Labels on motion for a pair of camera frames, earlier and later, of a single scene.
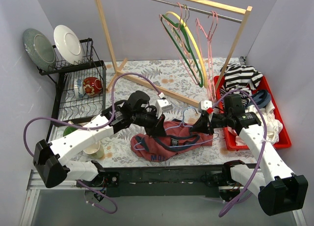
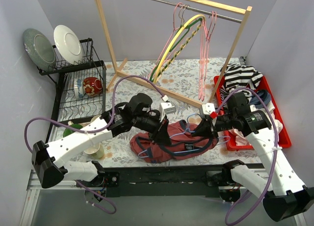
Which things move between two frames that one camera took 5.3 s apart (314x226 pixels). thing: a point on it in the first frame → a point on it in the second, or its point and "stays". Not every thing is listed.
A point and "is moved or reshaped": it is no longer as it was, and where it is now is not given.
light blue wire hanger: x=183 y=122 → x=188 y=128
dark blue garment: x=262 y=97 stays
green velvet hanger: x=181 y=34 → x=200 y=19
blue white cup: x=78 y=87 stays
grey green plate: x=39 y=49 stays
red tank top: x=180 y=138 is moved or reshaped
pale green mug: x=96 y=150 stays
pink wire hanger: x=209 y=61 → x=204 y=44
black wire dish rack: x=81 y=87 stays
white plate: x=68 y=44 stays
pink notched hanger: x=178 y=37 → x=176 y=53
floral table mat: x=181 y=87 stays
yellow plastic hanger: x=187 y=27 → x=201 y=15
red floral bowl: x=92 y=86 stays
